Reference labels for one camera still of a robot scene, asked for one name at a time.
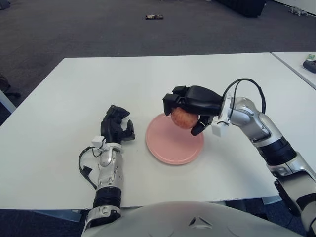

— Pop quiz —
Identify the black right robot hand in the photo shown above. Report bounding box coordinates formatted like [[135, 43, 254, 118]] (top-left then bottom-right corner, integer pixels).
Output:
[[162, 85, 223, 136]]

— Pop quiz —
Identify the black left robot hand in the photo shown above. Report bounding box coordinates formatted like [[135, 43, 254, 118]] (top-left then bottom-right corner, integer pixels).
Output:
[[100, 105, 136, 144]]

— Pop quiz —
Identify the red yellow apple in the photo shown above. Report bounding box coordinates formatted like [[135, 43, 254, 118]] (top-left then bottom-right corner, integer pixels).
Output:
[[170, 108, 200, 130]]

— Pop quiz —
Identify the pink round plate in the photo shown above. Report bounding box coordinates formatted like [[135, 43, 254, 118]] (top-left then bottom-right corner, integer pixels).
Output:
[[145, 113, 205, 165]]

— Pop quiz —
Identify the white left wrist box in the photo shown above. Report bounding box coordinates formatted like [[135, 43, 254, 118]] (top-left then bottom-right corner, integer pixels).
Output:
[[91, 135, 106, 149]]

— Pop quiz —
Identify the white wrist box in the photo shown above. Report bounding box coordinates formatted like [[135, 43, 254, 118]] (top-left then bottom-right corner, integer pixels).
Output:
[[211, 120, 229, 137], [91, 135, 106, 149]]

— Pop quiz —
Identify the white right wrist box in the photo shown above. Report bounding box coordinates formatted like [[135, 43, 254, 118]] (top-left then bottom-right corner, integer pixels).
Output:
[[211, 120, 229, 137]]

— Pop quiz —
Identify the black furniture block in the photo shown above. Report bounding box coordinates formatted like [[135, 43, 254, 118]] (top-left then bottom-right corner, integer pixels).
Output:
[[214, 0, 267, 18]]

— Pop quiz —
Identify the white desk leg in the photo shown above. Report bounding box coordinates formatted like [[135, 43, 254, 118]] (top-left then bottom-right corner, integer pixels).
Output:
[[0, 88, 17, 114]]

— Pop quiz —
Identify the dark grey handheld controller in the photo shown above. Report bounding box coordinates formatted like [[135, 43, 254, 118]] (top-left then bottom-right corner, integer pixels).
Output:
[[302, 60, 316, 73]]

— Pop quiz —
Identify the black office chair base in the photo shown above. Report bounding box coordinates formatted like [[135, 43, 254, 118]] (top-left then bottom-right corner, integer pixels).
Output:
[[0, 73, 22, 97]]

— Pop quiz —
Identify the grey white robot torso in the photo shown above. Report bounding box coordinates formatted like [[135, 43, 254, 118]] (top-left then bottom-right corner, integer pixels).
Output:
[[81, 200, 304, 237]]

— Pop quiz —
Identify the small grey robot dog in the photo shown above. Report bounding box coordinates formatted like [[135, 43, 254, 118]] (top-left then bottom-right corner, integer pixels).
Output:
[[288, 6, 309, 17]]

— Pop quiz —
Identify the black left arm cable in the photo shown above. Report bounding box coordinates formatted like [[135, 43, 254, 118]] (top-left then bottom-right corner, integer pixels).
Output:
[[78, 147, 104, 190]]

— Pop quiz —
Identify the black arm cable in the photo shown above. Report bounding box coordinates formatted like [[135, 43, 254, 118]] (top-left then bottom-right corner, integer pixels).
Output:
[[223, 78, 267, 114], [78, 147, 104, 190]]

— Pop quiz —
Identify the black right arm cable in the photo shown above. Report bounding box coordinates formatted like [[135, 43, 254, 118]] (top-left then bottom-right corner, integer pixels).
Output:
[[223, 78, 267, 114]]

